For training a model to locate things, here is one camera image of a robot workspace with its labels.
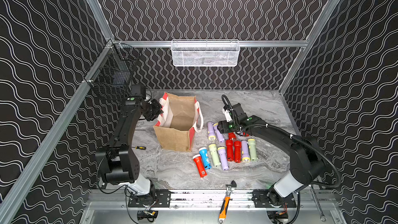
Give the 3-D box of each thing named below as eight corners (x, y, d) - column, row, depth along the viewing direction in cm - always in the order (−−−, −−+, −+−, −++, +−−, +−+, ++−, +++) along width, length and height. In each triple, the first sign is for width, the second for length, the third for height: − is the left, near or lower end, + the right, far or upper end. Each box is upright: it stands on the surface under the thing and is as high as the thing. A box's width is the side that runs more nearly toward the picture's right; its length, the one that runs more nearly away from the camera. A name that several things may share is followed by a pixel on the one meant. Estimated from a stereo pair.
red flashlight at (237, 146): (233, 162, 87) (234, 160, 85) (233, 141, 95) (234, 140, 93) (241, 163, 87) (242, 161, 85) (240, 142, 95) (241, 140, 93)
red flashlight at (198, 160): (200, 178, 82) (200, 177, 79) (192, 158, 89) (192, 156, 86) (208, 175, 83) (208, 173, 80) (199, 155, 90) (199, 153, 87)
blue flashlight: (204, 170, 84) (204, 168, 82) (198, 151, 92) (198, 148, 89) (211, 168, 85) (212, 166, 82) (205, 149, 92) (205, 146, 89)
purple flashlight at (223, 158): (222, 171, 84) (222, 169, 82) (217, 149, 92) (218, 147, 90) (229, 170, 84) (229, 168, 82) (224, 148, 92) (224, 146, 91)
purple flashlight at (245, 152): (242, 162, 88) (243, 160, 85) (240, 142, 96) (241, 140, 93) (249, 162, 88) (250, 160, 85) (246, 143, 96) (247, 140, 93)
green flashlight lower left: (213, 167, 85) (214, 165, 83) (208, 146, 93) (208, 144, 91) (220, 165, 86) (221, 164, 84) (215, 145, 94) (215, 143, 91)
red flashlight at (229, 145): (226, 160, 88) (227, 159, 86) (225, 140, 96) (226, 138, 94) (234, 161, 88) (235, 159, 86) (232, 141, 95) (233, 139, 94)
